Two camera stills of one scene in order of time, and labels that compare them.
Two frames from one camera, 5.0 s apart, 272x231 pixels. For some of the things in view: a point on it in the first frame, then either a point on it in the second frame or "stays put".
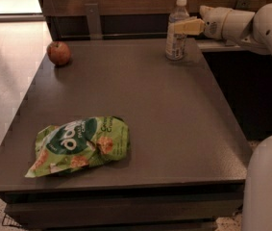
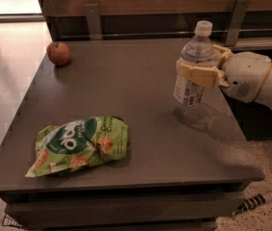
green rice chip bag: (80, 144) stays put
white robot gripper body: (214, 22) -> (247, 75)
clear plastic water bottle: (176, 44) -> (200, 47)
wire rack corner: (9, 221) stays put
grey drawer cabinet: (121, 211) stays put
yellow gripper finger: (192, 27) -> (208, 76)
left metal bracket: (94, 23) stays put
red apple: (59, 53) stays put
